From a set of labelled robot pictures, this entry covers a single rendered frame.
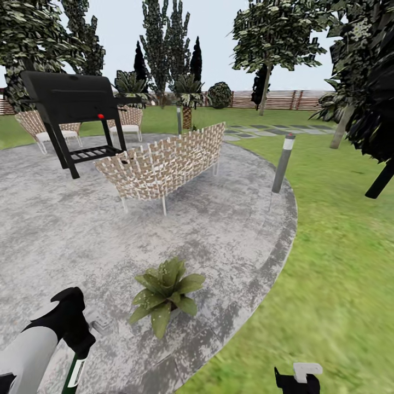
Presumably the insectifuge atomizer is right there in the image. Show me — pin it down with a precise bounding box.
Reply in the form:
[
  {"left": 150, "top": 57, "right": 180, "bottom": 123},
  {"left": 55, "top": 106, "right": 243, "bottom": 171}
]
[{"left": 62, "top": 354, "right": 88, "bottom": 394}]

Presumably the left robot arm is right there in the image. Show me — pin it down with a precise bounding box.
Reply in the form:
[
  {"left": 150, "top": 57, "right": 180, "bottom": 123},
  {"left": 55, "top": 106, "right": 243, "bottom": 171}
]
[{"left": 0, "top": 286, "right": 111, "bottom": 394}]

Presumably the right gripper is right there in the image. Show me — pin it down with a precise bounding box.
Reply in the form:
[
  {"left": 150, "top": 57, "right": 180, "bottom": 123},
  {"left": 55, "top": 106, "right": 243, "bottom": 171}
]
[{"left": 274, "top": 367, "right": 320, "bottom": 394}]

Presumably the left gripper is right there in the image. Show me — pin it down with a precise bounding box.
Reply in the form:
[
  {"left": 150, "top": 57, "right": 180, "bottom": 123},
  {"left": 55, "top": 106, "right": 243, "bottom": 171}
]
[{"left": 62, "top": 317, "right": 96, "bottom": 357}]

